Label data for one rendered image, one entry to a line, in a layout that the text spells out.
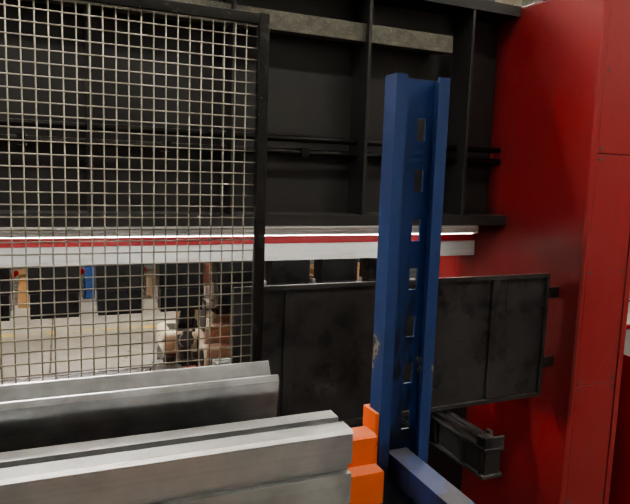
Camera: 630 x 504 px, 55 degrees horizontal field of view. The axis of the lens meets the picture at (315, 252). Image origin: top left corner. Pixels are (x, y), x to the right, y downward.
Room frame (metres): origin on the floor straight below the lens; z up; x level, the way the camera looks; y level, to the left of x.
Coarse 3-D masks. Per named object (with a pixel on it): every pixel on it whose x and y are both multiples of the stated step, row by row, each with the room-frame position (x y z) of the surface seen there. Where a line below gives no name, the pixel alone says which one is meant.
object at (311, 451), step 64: (64, 384) 0.45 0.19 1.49; (128, 384) 0.46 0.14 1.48; (192, 384) 0.46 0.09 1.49; (256, 384) 0.48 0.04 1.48; (0, 448) 0.41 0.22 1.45; (64, 448) 0.40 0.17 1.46; (128, 448) 0.41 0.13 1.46; (192, 448) 0.40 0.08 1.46; (256, 448) 0.41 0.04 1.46; (320, 448) 0.43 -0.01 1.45
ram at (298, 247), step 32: (0, 256) 1.82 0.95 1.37; (32, 256) 1.86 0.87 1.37; (64, 256) 1.90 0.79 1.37; (96, 256) 1.94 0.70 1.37; (128, 256) 1.97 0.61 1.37; (160, 256) 2.02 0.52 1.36; (192, 256) 2.06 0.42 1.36; (224, 256) 2.11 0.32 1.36; (288, 256) 2.20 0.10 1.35; (320, 256) 2.25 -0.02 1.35; (352, 256) 2.31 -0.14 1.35
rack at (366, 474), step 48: (432, 96) 0.62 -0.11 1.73; (384, 144) 0.59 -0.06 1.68; (432, 144) 0.62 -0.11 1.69; (384, 192) 0.59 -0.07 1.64; (432, 192) 0.60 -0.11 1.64; (384, 240) 0.59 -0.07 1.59; (432, 240) 0.60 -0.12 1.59; (384, 288) 0.58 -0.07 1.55; (432, 288) 0.60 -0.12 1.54; (384, 336) 0.58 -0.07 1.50; (432, 336) 0.60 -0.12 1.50; (384, 384) 0.58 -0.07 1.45; (384, 432) 0.58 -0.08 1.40; (384, 480) 0.58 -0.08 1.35; (432, 480) 0.54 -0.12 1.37
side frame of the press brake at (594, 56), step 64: (576, 0) 2.13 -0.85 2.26; (512, 64) 2.40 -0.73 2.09; (576, 64) 2.11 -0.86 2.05; (512, 128) 2.38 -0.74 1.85; (576, 128) 2.09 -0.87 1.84; (512, 192) 2.35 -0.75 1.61; (576, 192) 2.07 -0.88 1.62; (448, 256) 2.71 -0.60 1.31; (512, 256) 2.33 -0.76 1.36; (576, 256) 2.05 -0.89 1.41; (576, 320) 2.03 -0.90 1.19; (576, 384) 2.04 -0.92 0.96; (512, 448) 2.26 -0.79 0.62; (576, 448) 2.05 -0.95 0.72
